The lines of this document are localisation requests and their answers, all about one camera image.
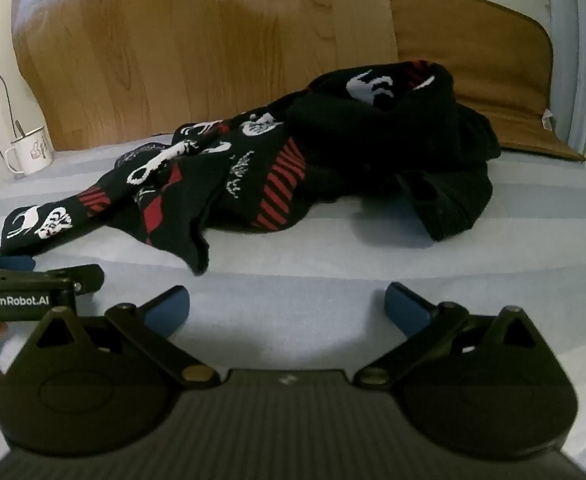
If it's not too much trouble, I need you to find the wooden headboard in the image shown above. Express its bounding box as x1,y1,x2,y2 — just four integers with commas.
12,0,400,152

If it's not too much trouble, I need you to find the grey striped bed sheet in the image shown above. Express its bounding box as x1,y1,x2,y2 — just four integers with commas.
0,132,586,466

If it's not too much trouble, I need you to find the pale window frame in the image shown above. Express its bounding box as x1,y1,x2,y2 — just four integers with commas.
543,0,586,177

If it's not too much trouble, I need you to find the black red white patterned garment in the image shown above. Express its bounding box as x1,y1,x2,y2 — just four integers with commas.
0,60,454,277

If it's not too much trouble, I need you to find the white enamel mug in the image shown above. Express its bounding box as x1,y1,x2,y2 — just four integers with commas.
5,127,54,176

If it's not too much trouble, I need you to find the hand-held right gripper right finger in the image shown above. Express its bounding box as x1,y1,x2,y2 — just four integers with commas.
354,282,546,390

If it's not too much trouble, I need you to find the brown cushion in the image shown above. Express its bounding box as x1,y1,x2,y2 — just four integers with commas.
388,0,586,163

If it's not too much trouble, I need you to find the plain black garment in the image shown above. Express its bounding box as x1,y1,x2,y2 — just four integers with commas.
288,91,500,242

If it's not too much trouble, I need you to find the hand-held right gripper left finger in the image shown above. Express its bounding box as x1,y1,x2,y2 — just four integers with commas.
33,285,222,390

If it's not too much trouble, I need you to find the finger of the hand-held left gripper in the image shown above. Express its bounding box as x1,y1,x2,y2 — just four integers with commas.
0,255,36,272
48,264,104,295

